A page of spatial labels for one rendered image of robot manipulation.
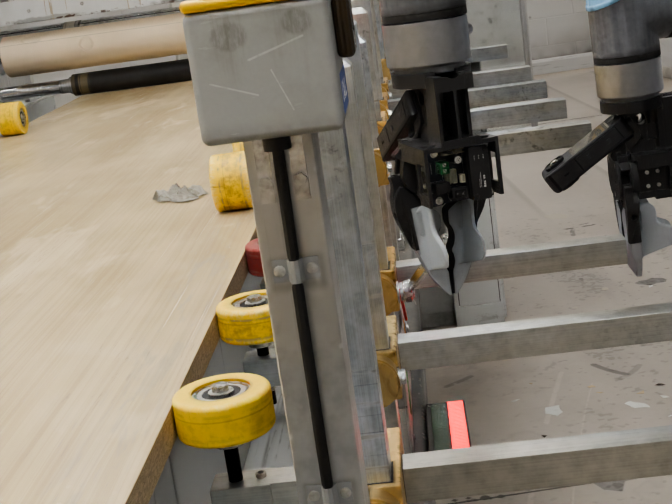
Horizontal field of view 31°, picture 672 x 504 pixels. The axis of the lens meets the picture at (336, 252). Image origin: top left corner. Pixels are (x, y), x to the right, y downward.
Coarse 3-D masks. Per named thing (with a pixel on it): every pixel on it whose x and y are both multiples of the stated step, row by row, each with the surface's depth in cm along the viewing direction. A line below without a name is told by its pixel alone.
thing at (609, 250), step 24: (576, 240) 145; (600, 240) 144; (624, 240) 143; (408, 264) 145; (480, 264) 144; (504, 264) 144; (528, 264) 144; (552, 264) 144; (576, 264) 144; (600, 264) 144; (264, 288) 146
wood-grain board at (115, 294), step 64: (64, 128) 297; (128, 128) 279; (192, 128) 264; (0, 192) 215; (64, 192) 205; (128, 192) 197; (0, 256) 162; (64, 256) 157; (128, 256) 152; (192, 256) 147; (0, 320) 131; (64, 320) 127; (128, 320) 124; (192, 320) 120; (0, 384) 109; (64, 384) 107; (128, 384) 104; (0, 448) 94; (64, 448) 92; (128, 448) 90
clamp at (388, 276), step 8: (392, 248) 150; (392, 256) 146; (392, 264) 142; (384, 272) 140; (392, 272) 140; (384, 280) 138; (392, 280) 140; (384, 288) 138; (392, 288) 138; (384, 296) 139; (392, 296) 139; (392, 304) 139
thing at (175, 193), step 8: (176, 184) 185; (192, 184) 187; (160, 192) 186; (168, 192) 186; (176, 192) 185; (184, 192) 183; (192, 192) 186; (200, 192) 185; (160, 200) 184; (168, 200) 184; (176, 200) 182; (184, 200) 182
